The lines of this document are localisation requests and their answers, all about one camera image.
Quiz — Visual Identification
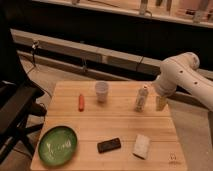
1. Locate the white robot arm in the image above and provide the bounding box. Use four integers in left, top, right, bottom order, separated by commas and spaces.
153, 52, 213, 112

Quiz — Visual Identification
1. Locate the white labelled bottle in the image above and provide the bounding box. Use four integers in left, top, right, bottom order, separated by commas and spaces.
135, 85, 149, 112

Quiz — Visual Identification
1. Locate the white folded cloth block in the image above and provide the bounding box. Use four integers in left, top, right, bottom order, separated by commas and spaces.
133, 134, 150, 159

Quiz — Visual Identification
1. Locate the translucent plastic cup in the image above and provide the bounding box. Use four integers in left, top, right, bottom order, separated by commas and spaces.
95, 81, 109, 102

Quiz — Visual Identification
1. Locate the black rectangular sponge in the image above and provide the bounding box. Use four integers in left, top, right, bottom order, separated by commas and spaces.
97, 138, 121, 153

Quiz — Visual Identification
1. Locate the orange carrot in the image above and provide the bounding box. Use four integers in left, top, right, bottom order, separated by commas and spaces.
78, 94, 85, 112

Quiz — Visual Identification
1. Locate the green round plate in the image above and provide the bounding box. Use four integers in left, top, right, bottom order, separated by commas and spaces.
38, 126, 78, 167

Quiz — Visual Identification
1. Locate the small clamp stand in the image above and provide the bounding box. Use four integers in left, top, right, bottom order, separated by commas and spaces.
27, 40, 39, 75

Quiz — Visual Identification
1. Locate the black chair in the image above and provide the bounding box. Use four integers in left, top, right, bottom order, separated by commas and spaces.
0, 0, 46, 164

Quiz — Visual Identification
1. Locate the black hanging cable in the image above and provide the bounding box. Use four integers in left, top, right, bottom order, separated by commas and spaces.
135, 9, 154, 72

